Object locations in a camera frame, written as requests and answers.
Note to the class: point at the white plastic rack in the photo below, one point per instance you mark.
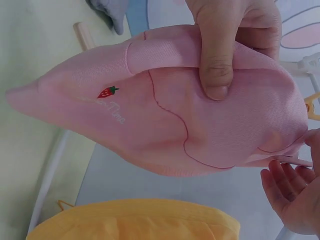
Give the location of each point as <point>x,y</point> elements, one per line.
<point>305,65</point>

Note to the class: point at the person's right fingers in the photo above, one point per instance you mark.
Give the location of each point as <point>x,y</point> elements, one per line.
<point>280,180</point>

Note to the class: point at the person's left hand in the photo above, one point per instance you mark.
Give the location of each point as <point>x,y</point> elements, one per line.
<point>225,22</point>

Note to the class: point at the light wooden stick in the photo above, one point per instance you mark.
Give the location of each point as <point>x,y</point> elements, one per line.
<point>83,35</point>

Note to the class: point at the grey cloth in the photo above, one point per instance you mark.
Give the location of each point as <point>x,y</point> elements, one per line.
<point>110,12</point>

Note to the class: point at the person's left fingers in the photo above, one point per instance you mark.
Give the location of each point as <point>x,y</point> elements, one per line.
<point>262,41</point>

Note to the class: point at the pink cloth bag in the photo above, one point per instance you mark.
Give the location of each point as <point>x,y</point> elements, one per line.
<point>155,120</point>

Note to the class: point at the yellow cloth bag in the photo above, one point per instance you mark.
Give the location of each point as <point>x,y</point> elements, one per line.
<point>135,220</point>

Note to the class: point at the person's left thumb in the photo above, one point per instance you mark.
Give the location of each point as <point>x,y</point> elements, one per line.
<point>216,72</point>

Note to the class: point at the person's right thumb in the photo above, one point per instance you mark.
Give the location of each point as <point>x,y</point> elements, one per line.
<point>314,146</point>

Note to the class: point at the person's right hand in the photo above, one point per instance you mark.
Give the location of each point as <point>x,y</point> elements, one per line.
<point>297,200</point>

